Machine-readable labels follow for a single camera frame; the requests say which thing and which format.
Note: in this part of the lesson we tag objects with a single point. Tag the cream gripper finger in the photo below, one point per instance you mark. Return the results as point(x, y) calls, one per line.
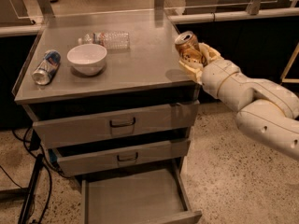
point(209, 53)
point(193, 70)

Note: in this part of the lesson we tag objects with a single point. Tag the white horizontal rail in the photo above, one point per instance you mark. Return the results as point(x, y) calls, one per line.
point(234, 16)

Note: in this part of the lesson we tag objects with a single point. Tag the bottom grey drawer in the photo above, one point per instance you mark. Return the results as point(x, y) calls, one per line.
point(150, 193)

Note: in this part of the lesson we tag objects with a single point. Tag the middle grey drawer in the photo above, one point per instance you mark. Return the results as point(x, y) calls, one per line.
point(121, 157)

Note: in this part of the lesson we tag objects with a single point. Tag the yellow wheeled cart frame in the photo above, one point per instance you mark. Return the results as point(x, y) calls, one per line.
point(288, 67)

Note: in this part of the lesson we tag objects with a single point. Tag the grey drawer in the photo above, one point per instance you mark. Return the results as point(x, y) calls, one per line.
point(121, 157)
point(104, 126)
point(150, 193)

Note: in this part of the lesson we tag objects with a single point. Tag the white ceramic bowl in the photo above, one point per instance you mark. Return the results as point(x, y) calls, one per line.
point(87, 59)

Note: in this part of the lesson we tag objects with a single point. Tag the blue silver energy drink can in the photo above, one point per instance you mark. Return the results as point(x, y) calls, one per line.
point(47, 68)

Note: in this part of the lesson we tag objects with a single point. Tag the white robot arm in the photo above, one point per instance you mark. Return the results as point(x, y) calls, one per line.
point(265, 111)

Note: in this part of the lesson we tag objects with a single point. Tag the clear plastic water bottle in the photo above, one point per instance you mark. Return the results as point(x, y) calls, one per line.
point(109, 40)

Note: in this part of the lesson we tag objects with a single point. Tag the black metal stand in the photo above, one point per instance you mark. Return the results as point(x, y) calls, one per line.
point(24, 194)

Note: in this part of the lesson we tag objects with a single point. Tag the orange soda can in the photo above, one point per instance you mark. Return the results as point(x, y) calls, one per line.
point(187, 47)

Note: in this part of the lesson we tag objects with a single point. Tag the top grey drawer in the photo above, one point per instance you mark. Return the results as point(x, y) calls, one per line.
point(104, 126)

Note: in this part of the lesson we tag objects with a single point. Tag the grey metal drawer cabinet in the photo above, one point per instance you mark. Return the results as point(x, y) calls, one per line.
point(146, 74)

